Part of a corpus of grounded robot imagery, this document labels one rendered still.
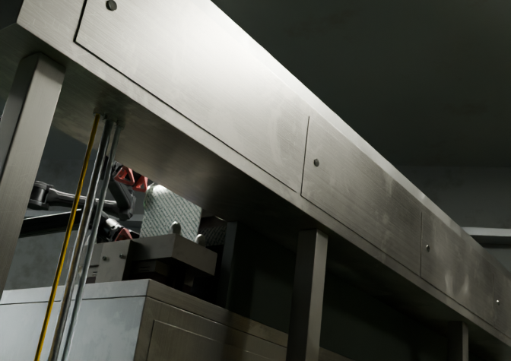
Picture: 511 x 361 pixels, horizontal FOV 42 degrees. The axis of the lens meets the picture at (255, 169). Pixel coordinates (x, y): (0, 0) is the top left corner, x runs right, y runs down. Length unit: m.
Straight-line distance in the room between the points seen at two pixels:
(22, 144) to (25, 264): 5.23
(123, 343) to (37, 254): 4.82
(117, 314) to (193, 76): 0.57
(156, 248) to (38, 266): 4.67
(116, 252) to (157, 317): 0.25
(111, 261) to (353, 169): 0.73
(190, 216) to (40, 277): 4.41
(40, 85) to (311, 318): 0.91
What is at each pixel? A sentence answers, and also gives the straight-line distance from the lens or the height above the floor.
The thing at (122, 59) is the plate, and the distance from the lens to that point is 1.27.
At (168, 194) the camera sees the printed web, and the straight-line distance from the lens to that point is 1.98.
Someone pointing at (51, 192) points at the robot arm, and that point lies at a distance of 2.84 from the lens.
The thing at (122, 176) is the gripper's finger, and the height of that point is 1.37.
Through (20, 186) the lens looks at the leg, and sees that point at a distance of 1.11.
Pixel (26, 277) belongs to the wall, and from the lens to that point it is 6.29.
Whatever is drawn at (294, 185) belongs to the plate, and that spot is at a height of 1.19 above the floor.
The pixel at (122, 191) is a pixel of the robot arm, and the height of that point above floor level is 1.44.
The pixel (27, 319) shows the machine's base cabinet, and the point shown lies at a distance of 1.84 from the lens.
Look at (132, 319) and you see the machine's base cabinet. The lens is 1.52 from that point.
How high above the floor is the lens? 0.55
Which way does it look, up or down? 24 degrees up
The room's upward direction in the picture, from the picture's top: 8 degrees clockwise
